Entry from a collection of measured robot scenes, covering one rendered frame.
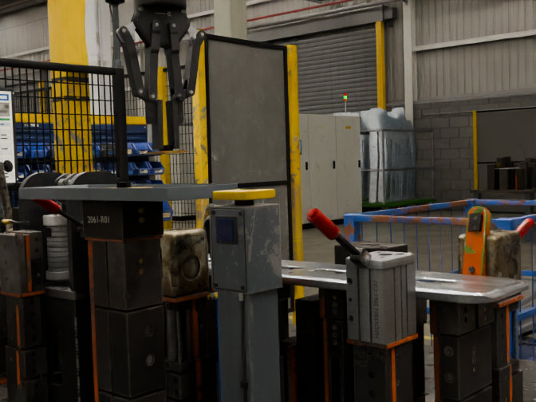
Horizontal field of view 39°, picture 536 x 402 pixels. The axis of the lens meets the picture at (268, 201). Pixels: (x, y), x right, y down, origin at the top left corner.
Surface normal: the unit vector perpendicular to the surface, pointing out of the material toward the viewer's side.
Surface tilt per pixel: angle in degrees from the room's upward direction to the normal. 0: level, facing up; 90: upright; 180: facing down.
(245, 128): 91
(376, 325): 90
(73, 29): 90
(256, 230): 90
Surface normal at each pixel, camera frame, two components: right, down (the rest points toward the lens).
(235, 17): 0.75, 0.01
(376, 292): -0.66, 0.06
